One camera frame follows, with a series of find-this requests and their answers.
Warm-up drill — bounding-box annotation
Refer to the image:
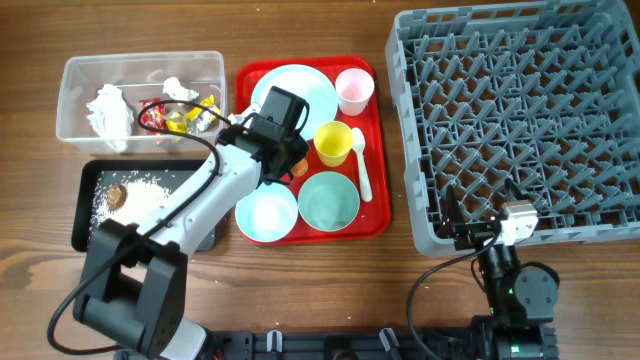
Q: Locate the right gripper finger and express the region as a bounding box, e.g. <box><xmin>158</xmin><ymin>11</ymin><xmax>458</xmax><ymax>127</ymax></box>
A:
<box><xmin>439</xmin><ymin>185</ymin><xmax>466</xmax><ymax>238</ymax></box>
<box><xmin>504</xmin><ymin>178</ymin><xmax>530</xmax><ymax>204</ymax></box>

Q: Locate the orange carrot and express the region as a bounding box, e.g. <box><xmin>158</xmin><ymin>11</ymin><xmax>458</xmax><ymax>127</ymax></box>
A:
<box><xmin>292</xmin><ymin>158</ymin><xmax>308</xmax><ymax>177</ymax></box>

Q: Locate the yellow plastic cup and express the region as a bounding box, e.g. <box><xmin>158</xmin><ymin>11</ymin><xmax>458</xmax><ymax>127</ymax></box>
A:
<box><xmin>313</xmin><ymin>121</ymin><xmax>353</xmax><ymax>167</ymax></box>

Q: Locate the light blue bowl with rice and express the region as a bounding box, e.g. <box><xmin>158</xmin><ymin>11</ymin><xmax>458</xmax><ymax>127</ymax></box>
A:
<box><xmin>234</xmin><ymin>184</ymin><xmax>298</xmax><ymax>244</ymax></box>

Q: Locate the yellow snack wrapper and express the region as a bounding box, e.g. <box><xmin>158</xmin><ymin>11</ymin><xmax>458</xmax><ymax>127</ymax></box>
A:
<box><xmin>164</xmin><ymin>95</ymin><xmax>220</xmax><ymax>135</ymax></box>

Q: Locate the pink white cup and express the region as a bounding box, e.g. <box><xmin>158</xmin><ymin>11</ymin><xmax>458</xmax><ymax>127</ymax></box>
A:
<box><xmin>335</xmin><ymin>68</ymin><xmax>375</xmax><ymax>116</ymax></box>

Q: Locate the small white tissue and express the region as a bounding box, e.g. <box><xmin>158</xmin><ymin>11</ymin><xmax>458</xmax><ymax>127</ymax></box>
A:
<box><xmin>163</xmin><ymin>77</ymin><xmax>199</xmax><ymax>107</ymax></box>

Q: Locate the red strawberry candy wrapper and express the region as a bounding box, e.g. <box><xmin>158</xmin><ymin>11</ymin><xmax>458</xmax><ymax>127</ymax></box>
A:
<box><xmin>141</xmin><ymin>104</ymin><xmax>168</xmax><ymax>136</ymax></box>

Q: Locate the brown food piece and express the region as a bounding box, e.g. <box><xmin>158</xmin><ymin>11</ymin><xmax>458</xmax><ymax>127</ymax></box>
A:
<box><xmin>106</xmin><ymin>184</ymin><xmax>127</xmax><ymax>210</ymax></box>

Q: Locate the large white tissue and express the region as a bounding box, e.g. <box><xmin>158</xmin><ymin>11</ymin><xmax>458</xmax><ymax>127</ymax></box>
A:
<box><xmin>86</xmin><ymin>84</ymin><xmax>134</xmax><ymax>153</ymax></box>

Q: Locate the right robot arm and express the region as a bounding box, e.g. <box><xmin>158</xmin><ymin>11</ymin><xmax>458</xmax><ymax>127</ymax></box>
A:
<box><xmin>441</xmin><ymin>179</ymin><xmax>560</xmax><ymax>359</ymax></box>

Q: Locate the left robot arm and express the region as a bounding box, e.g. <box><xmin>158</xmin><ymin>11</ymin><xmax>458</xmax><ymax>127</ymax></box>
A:
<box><xmin>68</xmin><ymin>122</ymin><xmax>309</xmax><ymax>359</ymax></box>

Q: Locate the gray dishwasher rack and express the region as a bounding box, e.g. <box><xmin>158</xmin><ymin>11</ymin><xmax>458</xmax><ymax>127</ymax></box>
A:
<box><xmin>385</xmin><ymin>1</ymin><xmax>639</xmax><ymax>256</ymax></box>

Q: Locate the red serving tray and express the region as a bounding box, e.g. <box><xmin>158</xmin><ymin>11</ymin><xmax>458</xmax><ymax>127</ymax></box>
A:
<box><xmin>235</xmin><ymin>55</ymin><xmax>391</xmax><ymax>246</ymax></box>

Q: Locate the light blue plate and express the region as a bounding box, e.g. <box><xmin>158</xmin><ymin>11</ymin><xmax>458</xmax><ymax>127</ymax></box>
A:
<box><xmin>251</xmin><ymin>64</ymin><xmax>338</xmax><ymax>141</ymax></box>

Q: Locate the white plastic spoon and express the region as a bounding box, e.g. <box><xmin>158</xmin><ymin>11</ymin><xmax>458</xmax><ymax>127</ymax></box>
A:
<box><xmin>351</xmin><ymin>127</ymin><xmax>373</xmax><ymax>202</ymax></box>

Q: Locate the clear plastic storage bin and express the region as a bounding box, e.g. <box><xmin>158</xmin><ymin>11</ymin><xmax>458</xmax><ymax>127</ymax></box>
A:
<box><xmin>56</xmin><ymin>51</ymin><xmax>227</xmax><ymax>155</ymax></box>

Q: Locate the white rice pile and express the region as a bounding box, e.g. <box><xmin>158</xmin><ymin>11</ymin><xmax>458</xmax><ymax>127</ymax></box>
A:
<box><xmin>89</xmin><ymin>170</ymin><xmax>171</xmax><ymax>240</ymax></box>

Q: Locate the black rectangular tray bin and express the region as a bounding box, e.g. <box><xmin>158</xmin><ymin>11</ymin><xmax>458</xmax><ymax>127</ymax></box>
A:
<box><xmin>71</xmin><ymin>159</ymin><xmax>203</xmax><ymax>252</ymax></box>

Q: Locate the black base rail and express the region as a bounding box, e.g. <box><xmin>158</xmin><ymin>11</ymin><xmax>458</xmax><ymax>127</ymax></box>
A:
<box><xmin>200</xmin><ymin>327</ymin><xmax>560</xmax><ymax>360</ymax></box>

